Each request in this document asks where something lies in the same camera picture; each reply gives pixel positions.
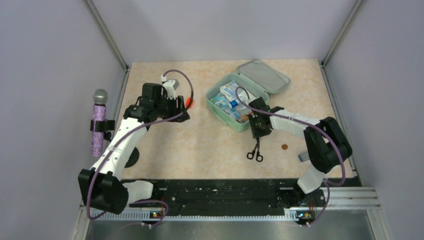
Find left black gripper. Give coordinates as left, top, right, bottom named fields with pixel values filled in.
left=154, top=94, right=190, bottom=123

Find purple glitter microphone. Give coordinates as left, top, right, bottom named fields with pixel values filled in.
left=91, top=88, right=108, bottom=157

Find blue small clear packet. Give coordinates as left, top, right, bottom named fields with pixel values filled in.
left=225, top=108, right=241, bottom=121

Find blue cotton swab packet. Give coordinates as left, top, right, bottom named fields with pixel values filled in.
left=209, top=93, right=229, bottom=109

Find white gauze packet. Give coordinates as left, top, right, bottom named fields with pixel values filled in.
left=237, top=89, right=257, bottom=105

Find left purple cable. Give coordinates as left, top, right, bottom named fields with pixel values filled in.
left=86, top=68, right=195, bottom=229

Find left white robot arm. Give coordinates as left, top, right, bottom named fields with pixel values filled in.
left=78, top=79, right=190, bottom=214

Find mint green medicine case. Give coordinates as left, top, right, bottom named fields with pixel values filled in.
left=206, top=59, right=291, bottom=132

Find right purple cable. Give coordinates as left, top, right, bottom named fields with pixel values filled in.
left=234, top=86, right=347, bottom=228

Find blue white bagged packet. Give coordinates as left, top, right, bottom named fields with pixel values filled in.
left=219, top=80, right=244, bottom=102

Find brown bottle orange cap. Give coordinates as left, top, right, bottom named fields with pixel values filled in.
left=237, top=112, right=253, bottom=124

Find black microphone stand base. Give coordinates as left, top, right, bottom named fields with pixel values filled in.
left=124, top=147, right=140, bottom=168

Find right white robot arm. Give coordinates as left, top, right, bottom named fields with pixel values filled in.
left=248, top=97, right=353, bottom=206

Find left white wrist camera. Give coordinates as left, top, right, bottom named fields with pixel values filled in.
left=160, top=75, right=180, bottom=100

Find small blue capped bottle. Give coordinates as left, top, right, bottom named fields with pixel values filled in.
left=228, top=99, right=241, bottom=108

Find purple cable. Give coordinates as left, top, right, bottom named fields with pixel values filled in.
left=234, top=86, right=347, bottom=228
left=86, top=68, right=195, bottom=229

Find grey blue pill blister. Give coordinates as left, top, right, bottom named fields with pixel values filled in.
left=298, top=151, right=310, bottom=162

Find black scissors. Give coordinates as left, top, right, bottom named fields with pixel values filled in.
left=246, top=138, right=264, bottom=163

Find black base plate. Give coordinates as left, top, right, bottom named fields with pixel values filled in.
left=128, top=178, right=326, bottom=218

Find orange red small box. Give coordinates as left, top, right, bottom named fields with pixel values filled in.
left=185, top=97, right=194, bottom=109

